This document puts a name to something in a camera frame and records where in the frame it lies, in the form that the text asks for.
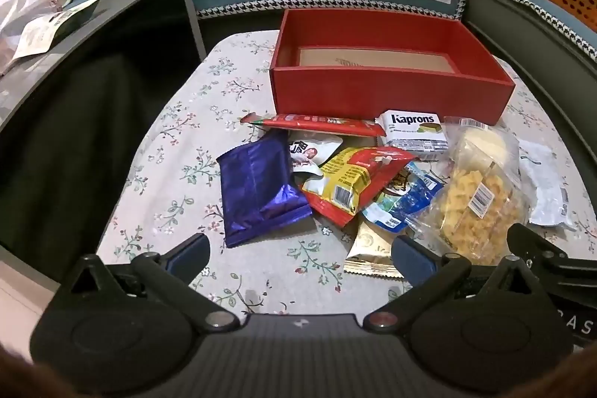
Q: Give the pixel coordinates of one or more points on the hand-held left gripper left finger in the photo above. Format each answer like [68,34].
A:
[191,254]

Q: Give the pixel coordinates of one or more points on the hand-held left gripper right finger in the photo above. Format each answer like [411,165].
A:
[411,260]

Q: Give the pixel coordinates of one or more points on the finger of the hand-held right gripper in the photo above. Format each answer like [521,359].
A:
[527,239]

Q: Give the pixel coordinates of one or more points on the gold snack packet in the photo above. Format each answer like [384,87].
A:
[368,253]

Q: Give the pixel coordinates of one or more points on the white silver snack packet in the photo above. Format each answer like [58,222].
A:
[545,188]

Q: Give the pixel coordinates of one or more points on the blue sausage packet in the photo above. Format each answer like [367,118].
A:
[401,202]

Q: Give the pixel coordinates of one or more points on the clear bag of yellow pastries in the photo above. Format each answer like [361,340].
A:
[471,202]

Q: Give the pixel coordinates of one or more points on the purple foil snack packet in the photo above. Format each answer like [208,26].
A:
[256,188]

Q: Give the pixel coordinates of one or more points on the red yellow snack packet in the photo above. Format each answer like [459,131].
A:
[345,188]

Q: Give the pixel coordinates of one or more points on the white wafer box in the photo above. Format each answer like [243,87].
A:
[410,132]

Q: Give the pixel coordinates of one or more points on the white figure print snack packet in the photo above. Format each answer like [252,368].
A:
[308,155]

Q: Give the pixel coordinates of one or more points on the red green snack packet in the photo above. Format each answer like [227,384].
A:
[326,124]

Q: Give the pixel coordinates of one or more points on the red cardboard box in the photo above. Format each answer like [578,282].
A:
[373,95]

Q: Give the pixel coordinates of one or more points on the floral patterned small table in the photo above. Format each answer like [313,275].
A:
[186,174]

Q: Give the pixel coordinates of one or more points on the white printed paper sheet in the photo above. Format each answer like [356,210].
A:
[42,29]

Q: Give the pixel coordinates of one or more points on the white crumpled plastic bag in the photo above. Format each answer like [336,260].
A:
[18,11]

